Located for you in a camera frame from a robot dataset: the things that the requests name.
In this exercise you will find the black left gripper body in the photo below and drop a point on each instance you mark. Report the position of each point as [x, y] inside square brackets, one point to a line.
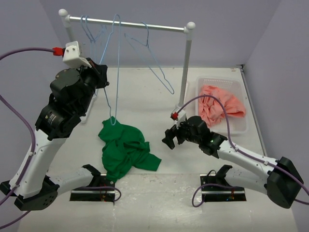
[92, 75]

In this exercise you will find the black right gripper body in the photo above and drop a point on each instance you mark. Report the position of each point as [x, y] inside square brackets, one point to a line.
[183, 133]

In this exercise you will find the green t shirt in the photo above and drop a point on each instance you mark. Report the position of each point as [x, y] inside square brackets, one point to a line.
[125, 147]

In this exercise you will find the blue hanger with shirt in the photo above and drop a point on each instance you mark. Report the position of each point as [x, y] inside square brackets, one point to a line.
[118, 60]

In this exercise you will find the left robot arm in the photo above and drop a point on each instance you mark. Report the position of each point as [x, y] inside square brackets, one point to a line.
[71, 93]

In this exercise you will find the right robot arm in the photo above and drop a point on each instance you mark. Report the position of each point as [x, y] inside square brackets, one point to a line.
[276, 178]

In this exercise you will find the pink t shirt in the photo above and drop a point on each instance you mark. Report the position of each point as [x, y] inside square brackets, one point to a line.
[211, 111]

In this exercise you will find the blue hanger far left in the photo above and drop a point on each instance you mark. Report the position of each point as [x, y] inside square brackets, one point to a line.
[92, 40]

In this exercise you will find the blue hanger middle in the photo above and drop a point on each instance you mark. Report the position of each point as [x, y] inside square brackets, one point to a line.
[145, 54]

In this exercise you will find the white plastic laundry basket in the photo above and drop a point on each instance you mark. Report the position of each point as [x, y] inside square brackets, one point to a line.
[237, 125]

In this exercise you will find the white metal clothes rack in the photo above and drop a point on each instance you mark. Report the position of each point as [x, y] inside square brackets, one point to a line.
[188, 30]

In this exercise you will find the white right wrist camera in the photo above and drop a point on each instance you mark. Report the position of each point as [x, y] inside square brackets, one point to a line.
[177, 116]

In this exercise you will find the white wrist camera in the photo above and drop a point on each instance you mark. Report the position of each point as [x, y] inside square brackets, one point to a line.
[177, 116]
[72, 55]

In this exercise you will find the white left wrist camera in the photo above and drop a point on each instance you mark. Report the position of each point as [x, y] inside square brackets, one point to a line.
[72, 55]

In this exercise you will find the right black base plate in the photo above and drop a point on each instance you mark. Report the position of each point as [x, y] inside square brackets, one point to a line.
[220, 194]

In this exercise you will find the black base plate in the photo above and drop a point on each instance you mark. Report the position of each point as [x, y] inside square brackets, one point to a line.
[220, 194]
[95, 195]

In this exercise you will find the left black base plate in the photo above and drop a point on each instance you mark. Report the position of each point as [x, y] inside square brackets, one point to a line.
[95, 195]

